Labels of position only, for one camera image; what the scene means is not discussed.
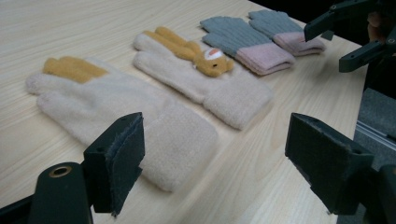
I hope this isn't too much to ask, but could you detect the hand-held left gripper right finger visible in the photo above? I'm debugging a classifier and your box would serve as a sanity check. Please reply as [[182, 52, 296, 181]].
[[284, 112, 379, 217]]

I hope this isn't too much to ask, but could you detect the beige glove with bunny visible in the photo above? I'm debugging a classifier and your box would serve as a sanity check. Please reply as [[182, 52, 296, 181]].
[[133, 26, 275, 131]]

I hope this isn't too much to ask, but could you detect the beige glove with mustard fingers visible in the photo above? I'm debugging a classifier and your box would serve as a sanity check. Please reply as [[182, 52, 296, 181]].
[[25, 55, 219, 192]]

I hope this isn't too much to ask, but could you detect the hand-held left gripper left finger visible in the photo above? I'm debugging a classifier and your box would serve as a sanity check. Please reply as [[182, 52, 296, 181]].
[[82, 111, 147, 217]]

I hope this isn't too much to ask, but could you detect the grey glove with pink cuff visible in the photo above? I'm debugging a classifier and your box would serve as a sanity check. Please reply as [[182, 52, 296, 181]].
[[247, 8, 327, 58], [199, 16, 296, 77]]

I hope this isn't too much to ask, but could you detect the aluminium floor rail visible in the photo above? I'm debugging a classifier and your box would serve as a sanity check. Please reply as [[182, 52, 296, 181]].
[[355, 120, 396, 144]]

